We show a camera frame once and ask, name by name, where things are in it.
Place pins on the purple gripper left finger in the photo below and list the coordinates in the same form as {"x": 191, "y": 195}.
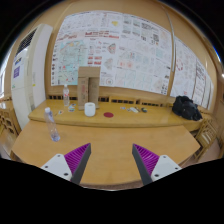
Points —
{"x": 70, "y": 166}

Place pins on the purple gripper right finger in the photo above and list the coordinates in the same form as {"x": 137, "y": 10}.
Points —
{"x": 151, "y": 166}

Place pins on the clear plastic water bottle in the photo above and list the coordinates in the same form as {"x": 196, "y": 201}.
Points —
{"x": 51, "y": 125}

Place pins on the water bottle red label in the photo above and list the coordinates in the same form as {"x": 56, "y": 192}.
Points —
{"x": 66, "y": 98}

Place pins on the small dark object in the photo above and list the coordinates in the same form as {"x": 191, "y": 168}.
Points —
{"x": 144, "y": 110}

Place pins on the small blue-white item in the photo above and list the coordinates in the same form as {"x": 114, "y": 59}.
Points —
{"x": 71, "y": 108}

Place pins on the white remote on table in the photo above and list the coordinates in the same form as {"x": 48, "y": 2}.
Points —
{"x": 133, "y": 109}

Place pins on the white ceramic cup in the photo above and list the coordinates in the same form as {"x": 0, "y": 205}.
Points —
{"x": 89, "y": 109}

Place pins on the round dark red coaster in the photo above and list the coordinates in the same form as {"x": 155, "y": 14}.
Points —
{"x": 108, "y": 114}

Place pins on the wooden chair right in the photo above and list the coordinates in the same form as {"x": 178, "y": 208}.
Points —
{"x": 206, "y": 135}

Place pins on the wooden chair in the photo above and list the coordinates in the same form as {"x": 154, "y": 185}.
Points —
{"x": 9, "y": 121}
{"x": 206, "y": 135}

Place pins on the black backpack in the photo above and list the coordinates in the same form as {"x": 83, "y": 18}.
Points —
{"x": 184, "y": 107}

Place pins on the wooden chair left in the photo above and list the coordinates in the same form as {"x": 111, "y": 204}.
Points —
{"x": 9, "y": 121}

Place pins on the tall cardboard box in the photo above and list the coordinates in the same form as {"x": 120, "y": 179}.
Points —
{"x": 88, "y": 86}

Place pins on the white standing air conditioner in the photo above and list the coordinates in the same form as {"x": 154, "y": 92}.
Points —
{"x": 27, "y": 77}

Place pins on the right wall poster board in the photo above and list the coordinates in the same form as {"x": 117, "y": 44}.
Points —
{"x": 191, "y": 79}

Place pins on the large wall poster board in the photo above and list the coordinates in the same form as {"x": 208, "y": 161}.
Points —
{"x": 131, "y": 52}

